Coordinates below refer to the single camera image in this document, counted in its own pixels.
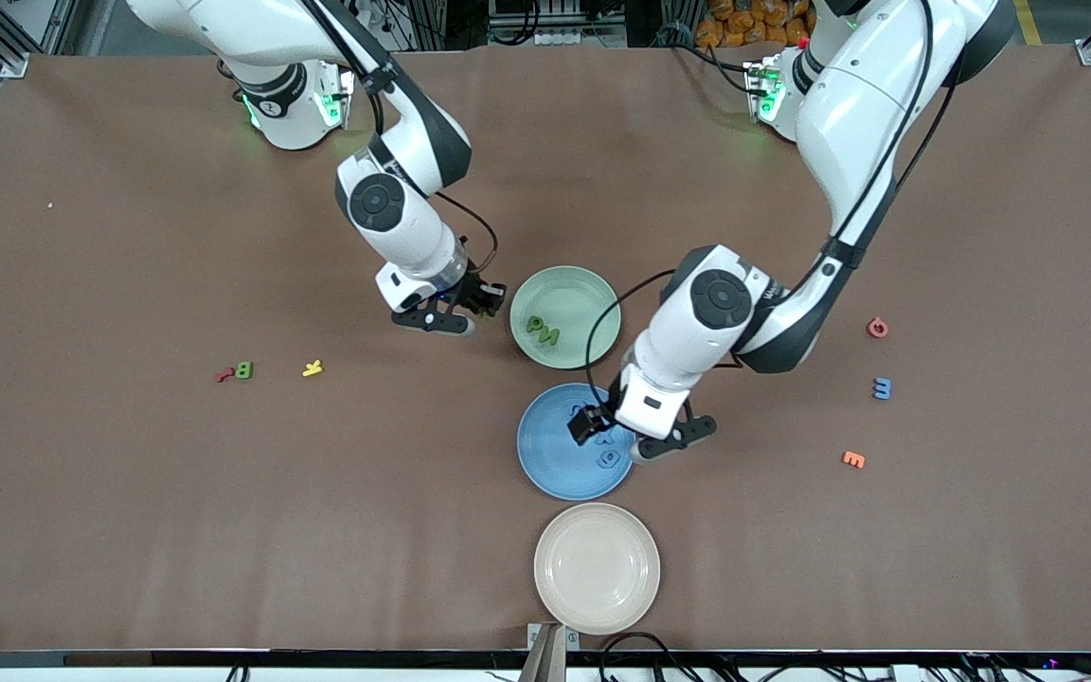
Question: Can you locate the blue plate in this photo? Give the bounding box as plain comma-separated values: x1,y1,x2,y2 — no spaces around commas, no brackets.
516,383,637,501

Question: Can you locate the light green plate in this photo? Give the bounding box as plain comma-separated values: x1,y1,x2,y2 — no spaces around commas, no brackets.
510,265,622,370

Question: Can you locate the beige plate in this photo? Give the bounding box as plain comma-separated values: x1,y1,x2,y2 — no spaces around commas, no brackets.
533,502,662,636

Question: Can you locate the white power strip with plugs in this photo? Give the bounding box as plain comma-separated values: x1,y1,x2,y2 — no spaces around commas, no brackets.
337,0,385,35

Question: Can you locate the pile of orange objects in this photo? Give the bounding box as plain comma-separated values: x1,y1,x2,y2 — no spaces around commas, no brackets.
695,0,814,50

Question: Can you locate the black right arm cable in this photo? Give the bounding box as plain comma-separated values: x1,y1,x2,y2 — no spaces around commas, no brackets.
304,0,499,276

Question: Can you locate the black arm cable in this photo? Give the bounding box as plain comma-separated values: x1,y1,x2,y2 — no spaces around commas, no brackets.
585,0,963,408
304,0,499,276

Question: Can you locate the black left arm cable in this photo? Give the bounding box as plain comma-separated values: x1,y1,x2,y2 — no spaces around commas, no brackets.
585,0,963,408

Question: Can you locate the black looped cable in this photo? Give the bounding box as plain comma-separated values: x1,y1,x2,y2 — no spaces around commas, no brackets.
599,633,698,682

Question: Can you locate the metal bracket at table edge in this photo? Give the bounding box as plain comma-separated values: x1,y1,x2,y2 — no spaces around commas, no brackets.
527,622,581,682

